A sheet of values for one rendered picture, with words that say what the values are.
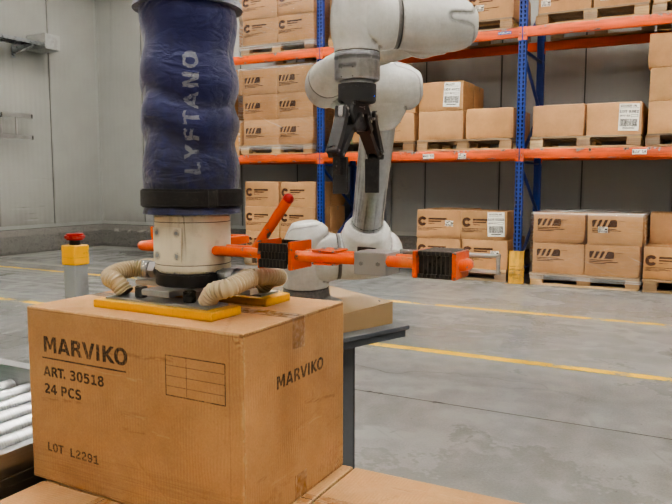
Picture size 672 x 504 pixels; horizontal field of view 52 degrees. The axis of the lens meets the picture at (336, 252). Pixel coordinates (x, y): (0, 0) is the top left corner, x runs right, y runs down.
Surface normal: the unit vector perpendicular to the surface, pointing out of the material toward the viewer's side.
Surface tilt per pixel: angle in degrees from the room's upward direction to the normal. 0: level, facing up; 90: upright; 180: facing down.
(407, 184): 90
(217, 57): 77
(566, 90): 90
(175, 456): 90
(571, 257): 90
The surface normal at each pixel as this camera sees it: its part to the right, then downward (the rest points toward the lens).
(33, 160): 0.88, 0.05
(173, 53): -0.10, -0.13
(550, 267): -0.48, 0.09
